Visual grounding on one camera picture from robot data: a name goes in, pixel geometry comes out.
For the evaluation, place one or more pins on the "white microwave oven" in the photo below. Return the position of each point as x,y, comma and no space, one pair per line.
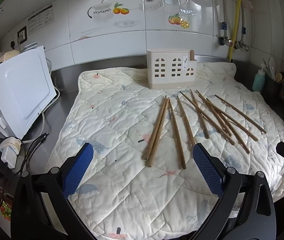
26,89

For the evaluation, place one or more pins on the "wooden spoon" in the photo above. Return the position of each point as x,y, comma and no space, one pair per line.
278,77

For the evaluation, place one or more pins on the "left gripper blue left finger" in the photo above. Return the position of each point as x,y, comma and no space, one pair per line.
75,168

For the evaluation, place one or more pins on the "metal angle valve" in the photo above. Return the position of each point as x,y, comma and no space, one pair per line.
241,43

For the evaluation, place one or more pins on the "black utensil container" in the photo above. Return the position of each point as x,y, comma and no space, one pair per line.
282,87

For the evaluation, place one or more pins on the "teal spray bottle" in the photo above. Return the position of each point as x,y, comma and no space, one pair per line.
259,79

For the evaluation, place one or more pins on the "wall power socket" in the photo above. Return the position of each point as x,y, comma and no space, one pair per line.
22,35

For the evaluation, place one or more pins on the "cream house-shaped utensil holder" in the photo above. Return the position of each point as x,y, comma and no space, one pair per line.
170,68

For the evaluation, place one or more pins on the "white rice paddle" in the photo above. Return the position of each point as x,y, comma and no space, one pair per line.
271,68

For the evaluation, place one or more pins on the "cream quilted mat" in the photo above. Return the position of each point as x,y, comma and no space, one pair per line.
120,197

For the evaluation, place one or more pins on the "wooden chopstick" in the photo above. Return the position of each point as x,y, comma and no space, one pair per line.
186,122
234,121
155,130
241,142
242,114
223,133
158,134
178,138
217,116
201,119

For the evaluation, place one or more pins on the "yellow gas pipe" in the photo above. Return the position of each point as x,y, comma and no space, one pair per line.
235,29

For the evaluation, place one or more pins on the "metal water valve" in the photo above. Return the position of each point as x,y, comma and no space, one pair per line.
224,40

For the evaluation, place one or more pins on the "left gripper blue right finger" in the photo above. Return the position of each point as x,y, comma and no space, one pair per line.
212,176

